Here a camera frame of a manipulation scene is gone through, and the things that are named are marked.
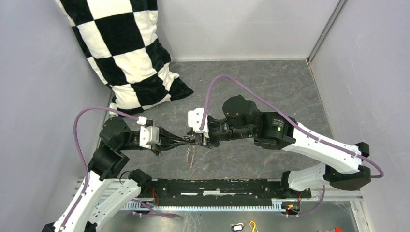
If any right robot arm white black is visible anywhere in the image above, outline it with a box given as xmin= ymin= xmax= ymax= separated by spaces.
xmin=187 ymin=95 xmax=371 ymax=197

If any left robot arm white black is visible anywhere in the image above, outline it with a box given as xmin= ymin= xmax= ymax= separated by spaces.
xmin=43 ymin=117 xmax=190 ymax=232

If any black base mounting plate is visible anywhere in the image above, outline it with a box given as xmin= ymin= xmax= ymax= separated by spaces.
xmin=139 ymin=179 xmax=312 ymax=206

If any key with black tag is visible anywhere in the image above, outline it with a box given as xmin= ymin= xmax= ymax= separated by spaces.
xmin=231 ymin=223 xmax=245 ymax=232

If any orange carabiner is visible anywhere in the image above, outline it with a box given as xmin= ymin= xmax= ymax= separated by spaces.
xmin=249 ymin=221 xmax=259 ymax=232

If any black white checkered pillow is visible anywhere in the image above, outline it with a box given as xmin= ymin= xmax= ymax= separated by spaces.
xmin=57 ymin=0 xmax=193 ymax=115

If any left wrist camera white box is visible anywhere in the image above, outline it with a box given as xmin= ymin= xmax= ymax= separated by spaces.
xmin=139 ymin=126 xmax=160 ymax=149

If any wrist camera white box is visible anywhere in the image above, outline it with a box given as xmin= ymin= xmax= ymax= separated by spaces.
xmin=139 ymin=126 xmax=160 ymax=149
xmin=186 ymin=108 xmax=209 ymax=139

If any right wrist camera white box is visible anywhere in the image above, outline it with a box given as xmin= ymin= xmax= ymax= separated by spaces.
xmin=186 ymin=108 xmax=209 ymax=139

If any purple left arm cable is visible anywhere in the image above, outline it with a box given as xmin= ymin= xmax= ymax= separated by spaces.
xmin=59 ymin=106 xmax=146 ymax=232

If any white toothed cable duct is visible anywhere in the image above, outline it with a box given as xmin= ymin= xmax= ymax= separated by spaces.
xmin=112 ymin=198 xmax=300 ymax=212

